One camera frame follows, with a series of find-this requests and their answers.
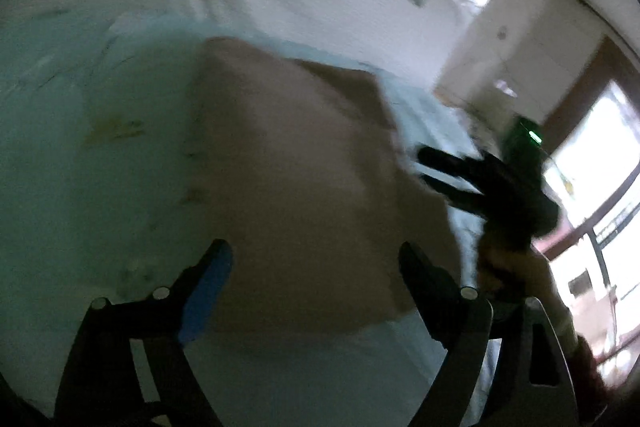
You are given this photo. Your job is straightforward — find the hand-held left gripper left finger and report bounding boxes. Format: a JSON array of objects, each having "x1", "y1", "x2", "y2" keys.
[{"x1": 52, "y1": 238, "x2": 234, "y2": 427}]

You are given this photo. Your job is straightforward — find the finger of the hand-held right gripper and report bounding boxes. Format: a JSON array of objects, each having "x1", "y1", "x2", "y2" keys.
[
  {"x1": 424, "y1": 176, "x2": 491, "y2": 214},
  {"x1": 417, "y1": 146, "x2": 488, "y2": 180}
]

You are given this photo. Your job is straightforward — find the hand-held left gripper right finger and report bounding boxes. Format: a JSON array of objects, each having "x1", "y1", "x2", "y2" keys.
[{"x1": 398, "y1": 241, "x2": 581, "y2": 427}]

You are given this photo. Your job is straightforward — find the pink shirt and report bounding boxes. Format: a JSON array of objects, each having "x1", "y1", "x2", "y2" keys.
[{"x1": 186, "y1": 36, "x2": 465, "y2": 339}]

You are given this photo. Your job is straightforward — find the person's right hand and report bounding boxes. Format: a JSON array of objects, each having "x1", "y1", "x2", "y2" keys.
[{"x1": 476, "y1": 227, "x2": 553, "y2": 300}]

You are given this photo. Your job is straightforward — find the bright window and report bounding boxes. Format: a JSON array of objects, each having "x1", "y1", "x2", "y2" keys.
[{"x1": 542, "y1": 79, "x2": 640, "y2": 388}]

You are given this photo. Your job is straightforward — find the light blue floral quilt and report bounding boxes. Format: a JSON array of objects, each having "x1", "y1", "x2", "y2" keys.
[{"x1": 0, "y1": 4, "x2": 503, "y2": 427}]

